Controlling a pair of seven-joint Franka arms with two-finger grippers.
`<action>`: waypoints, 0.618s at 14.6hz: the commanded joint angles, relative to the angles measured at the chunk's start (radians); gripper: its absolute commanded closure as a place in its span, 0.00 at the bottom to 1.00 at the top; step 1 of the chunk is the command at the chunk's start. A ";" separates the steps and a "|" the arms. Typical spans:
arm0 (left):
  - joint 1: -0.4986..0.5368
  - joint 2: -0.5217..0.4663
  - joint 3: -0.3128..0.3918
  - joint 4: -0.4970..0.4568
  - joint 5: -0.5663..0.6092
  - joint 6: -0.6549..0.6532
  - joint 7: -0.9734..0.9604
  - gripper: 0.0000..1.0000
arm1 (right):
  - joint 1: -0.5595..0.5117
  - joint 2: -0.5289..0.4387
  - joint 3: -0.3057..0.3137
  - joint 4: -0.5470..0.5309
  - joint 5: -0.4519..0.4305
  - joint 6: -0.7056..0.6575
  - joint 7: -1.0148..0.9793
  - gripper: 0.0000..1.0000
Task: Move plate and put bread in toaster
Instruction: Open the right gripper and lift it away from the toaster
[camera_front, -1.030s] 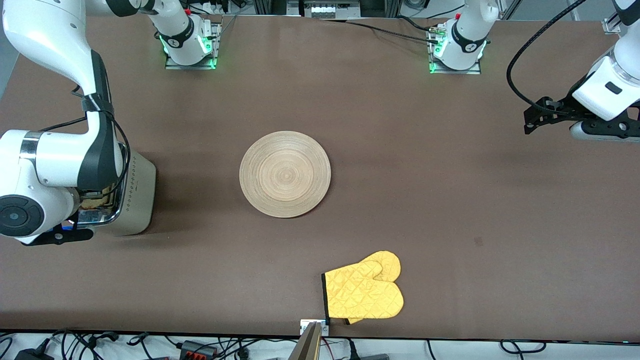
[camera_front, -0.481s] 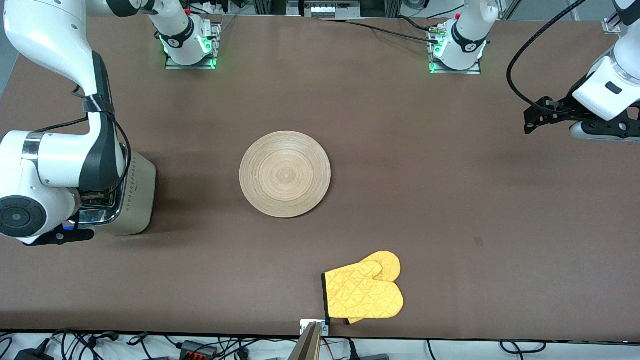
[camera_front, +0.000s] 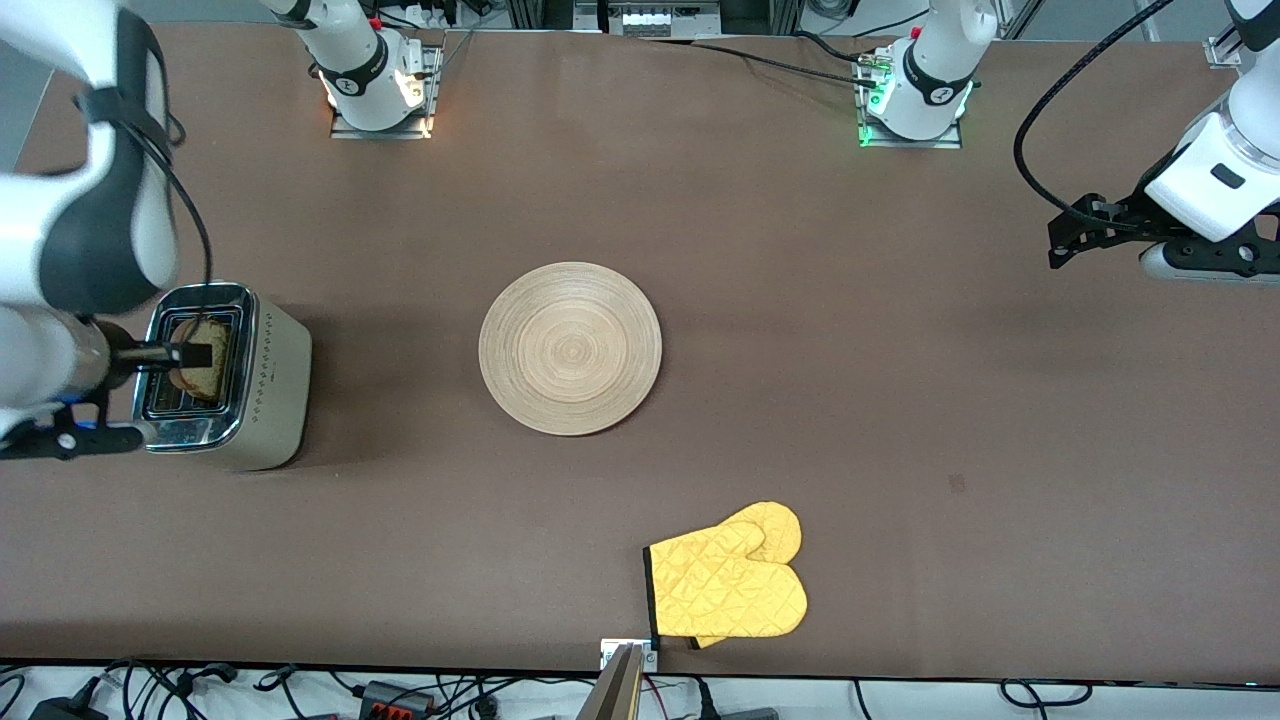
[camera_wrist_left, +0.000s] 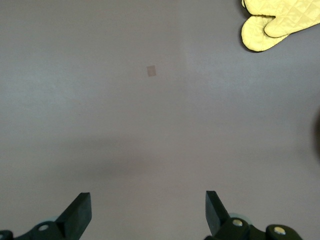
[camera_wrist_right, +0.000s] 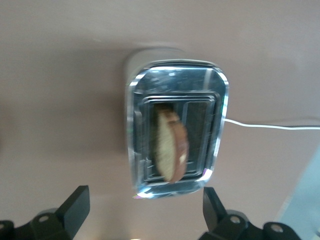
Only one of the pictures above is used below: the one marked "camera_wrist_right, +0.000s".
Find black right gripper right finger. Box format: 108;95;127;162
199;186;251;240

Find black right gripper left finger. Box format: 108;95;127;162
12;184;91;240

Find slice of brown-crust bread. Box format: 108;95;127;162
152;103;189;183

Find silver two-slot toaster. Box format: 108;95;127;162
123;46;230;201

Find white toaster power cord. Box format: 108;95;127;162
221;117;320;131

